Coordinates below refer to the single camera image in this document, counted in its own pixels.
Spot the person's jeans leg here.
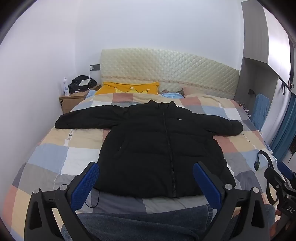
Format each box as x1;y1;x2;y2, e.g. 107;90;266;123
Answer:
75;204;276;241

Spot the person's right hand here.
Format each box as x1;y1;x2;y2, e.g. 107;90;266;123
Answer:
269;207;283;235

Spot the white plastic bottle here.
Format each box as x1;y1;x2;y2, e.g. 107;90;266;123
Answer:
61;77;70;96

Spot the blue towel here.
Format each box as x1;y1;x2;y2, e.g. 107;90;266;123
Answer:
251;93;271;132

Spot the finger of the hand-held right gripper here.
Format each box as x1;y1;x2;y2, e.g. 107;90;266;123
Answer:
264;166;288;205
277;161;296;180

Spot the light blue cloth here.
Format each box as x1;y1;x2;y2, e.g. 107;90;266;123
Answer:
160;92;185;100

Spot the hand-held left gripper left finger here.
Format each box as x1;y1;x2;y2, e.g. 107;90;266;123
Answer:
24;162;100;241

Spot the cream quilted headboard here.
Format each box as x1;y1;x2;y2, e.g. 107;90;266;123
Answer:
100;48;240;100

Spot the black puffer jacket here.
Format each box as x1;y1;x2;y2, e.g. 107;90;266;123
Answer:
55;100;244;199

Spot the wooden nightstand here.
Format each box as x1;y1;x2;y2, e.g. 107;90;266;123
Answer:
59;84;101;114

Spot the black looped cable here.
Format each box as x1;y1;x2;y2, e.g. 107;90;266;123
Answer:
254;150;276;171

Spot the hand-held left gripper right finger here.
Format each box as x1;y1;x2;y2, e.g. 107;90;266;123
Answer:
193;162;270;241

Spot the blue curtain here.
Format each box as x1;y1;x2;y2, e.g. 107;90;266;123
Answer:
269;92;296;161

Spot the checkered patchwork bed blanket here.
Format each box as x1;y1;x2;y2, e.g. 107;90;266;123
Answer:
5;89;278;232

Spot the grey white wardrobe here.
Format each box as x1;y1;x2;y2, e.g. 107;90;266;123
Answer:
233;0;296;139

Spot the yellow pillow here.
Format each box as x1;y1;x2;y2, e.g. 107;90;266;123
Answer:
95;81;160;95

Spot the black bag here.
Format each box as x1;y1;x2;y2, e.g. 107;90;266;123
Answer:
68;75;97;94

